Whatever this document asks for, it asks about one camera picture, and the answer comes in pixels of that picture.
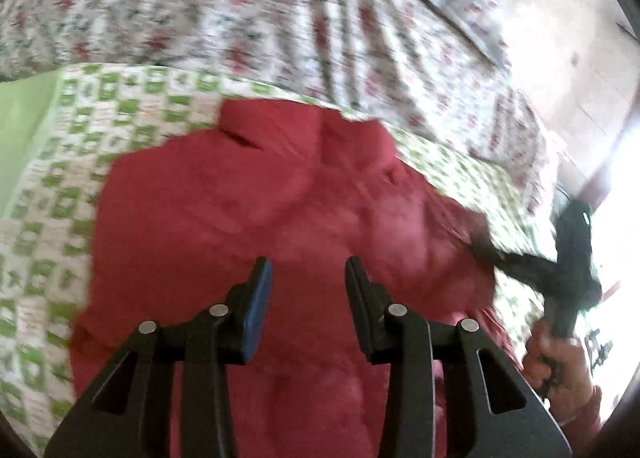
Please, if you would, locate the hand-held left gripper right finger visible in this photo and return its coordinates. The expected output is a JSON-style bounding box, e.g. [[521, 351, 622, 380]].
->
[[345, 256, 572, 458]]

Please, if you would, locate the red floral white quilt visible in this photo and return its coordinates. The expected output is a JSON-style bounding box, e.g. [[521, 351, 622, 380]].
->
[[0, 0, 561, 219]]

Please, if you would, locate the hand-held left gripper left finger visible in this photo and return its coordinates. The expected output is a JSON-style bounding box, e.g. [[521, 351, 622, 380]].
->
[[44, 257, 274, 458]]

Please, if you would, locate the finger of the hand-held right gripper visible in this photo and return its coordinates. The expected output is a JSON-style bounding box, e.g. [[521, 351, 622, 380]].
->
[[470, 232, 561, 299]]

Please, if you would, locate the person's right forearm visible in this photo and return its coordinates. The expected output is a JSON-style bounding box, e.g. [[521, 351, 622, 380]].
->
[[549, 385, 607, 458]]

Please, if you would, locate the green checked printed blanket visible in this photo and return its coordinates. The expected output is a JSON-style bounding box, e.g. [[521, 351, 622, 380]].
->
[[0, 62, 556, 458]]

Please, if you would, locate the person's right hand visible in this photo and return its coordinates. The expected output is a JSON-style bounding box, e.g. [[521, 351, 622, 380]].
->
[[522, 310, 597, 420]]

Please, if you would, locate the red quilted jacket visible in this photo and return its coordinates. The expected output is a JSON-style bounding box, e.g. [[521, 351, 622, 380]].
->
[[67, 98, 521, 458]]

